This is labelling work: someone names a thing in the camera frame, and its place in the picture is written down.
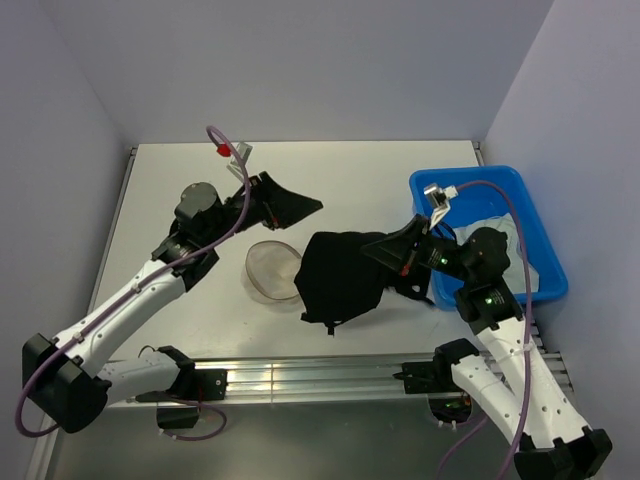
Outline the aluminium table edge rail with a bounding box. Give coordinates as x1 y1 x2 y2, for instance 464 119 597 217
181 354 433 405

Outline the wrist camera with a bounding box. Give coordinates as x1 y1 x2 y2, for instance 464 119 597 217
216 142 253 181
423 183 458 229

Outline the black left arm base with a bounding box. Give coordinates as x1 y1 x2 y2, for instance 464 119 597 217
134 368 228 441

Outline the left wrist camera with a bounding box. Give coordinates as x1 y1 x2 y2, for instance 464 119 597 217
216 142 253 181

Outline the blue plastic bin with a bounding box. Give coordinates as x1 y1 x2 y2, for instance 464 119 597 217
409 166 568 305

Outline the white mesh laundry bag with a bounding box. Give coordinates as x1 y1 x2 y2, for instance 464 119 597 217
241 240 302 305

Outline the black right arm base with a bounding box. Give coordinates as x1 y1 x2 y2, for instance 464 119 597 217
393 360 473 427

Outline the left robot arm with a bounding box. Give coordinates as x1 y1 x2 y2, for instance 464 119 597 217
21 172 323 433

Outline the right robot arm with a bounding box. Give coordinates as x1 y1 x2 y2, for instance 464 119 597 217
361 215 612 479

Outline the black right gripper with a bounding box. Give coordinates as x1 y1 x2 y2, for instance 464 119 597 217
360 212 473 281

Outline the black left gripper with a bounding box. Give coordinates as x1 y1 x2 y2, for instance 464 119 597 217
203 171 321 247

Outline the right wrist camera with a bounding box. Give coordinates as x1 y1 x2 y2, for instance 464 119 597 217
423 183 458 229

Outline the black bra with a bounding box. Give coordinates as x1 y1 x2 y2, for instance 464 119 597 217
294 231 435 336

